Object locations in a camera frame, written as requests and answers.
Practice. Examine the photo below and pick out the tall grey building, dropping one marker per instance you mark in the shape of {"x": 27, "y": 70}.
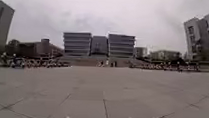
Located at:
{"x": 2, "y": 24}

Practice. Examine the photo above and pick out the group of people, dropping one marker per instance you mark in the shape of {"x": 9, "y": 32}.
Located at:
{"x": 108, "y": 63}

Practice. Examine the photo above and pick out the low pale building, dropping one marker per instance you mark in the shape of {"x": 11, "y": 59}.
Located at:
{"x": 165, "y": 55}

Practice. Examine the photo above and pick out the small grey building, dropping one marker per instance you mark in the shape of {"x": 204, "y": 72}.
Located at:
{"x": 140, "y": 52}

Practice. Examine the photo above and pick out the row of parked bicycles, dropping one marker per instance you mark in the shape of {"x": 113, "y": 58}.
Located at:
{"x": 169, "y": 66}
{"x": 32, "y": 62}

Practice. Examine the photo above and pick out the wide stone steps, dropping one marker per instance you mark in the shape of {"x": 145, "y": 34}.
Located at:
{"x": 99, "y": 62}

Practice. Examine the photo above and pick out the pale multi-storey building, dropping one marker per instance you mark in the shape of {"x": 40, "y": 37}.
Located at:
{"x": 203, "y": 35}

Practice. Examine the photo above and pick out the grey striped central building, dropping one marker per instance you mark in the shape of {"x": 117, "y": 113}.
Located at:
{"x": 99, "y": 45}

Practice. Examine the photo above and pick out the low brown building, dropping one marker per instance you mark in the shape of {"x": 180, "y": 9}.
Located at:
{"x": 36, "y": 49}

